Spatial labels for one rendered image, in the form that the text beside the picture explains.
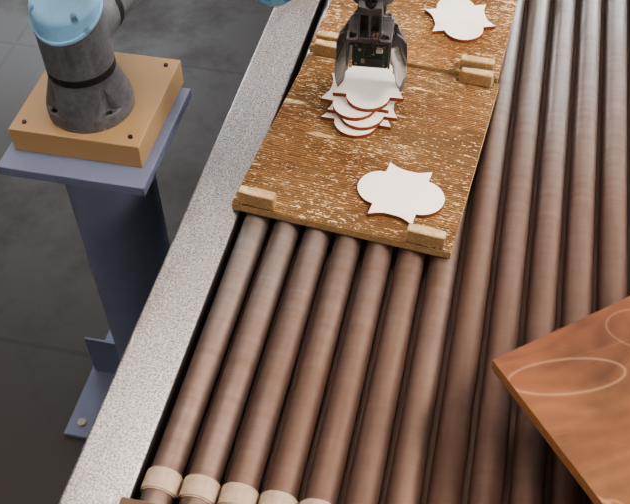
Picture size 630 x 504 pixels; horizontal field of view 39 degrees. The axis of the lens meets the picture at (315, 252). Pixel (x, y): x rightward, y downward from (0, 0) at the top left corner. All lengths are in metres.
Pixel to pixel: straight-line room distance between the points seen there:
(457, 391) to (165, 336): 0.41
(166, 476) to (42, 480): 1.13
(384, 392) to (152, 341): 0.33
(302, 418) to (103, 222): 0.70
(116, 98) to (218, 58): 1.67
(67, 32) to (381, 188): 0.55
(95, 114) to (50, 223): 1.21
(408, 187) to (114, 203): 0.57
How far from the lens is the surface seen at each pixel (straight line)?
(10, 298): 2.61
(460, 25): 1.76
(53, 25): 1.49
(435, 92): 1.61
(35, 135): 1.63
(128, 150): 1.56
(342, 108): 1.53
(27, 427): 2.36
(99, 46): 1.52
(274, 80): 1.66
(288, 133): 1.52
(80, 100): 1.57
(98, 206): 1.71
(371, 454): 1.17
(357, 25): 1.41
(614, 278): 1.39
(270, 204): 1.38
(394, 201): 1.40
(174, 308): 1.32
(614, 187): 1.52
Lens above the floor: 1.95
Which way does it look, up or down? 50 degrees down
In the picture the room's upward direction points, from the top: 1 degrees counter-clockwise
